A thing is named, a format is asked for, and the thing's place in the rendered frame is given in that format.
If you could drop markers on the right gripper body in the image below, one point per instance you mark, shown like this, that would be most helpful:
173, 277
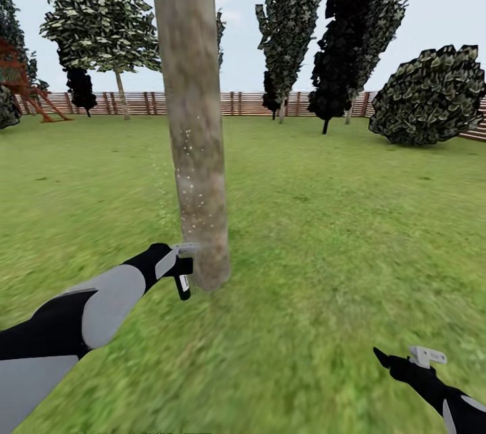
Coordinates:
405, 371

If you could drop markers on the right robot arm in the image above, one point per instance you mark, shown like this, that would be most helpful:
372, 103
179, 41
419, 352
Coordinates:
460, 414

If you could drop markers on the pesticide atomizer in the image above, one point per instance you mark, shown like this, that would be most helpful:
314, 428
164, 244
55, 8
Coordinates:
182, 285

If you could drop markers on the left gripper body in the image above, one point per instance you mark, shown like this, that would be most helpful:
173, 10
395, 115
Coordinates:
184, 266

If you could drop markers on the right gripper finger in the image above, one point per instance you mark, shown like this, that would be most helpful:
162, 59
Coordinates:
383, 358

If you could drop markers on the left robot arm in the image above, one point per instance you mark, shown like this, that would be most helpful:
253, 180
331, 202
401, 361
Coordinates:
37, 354

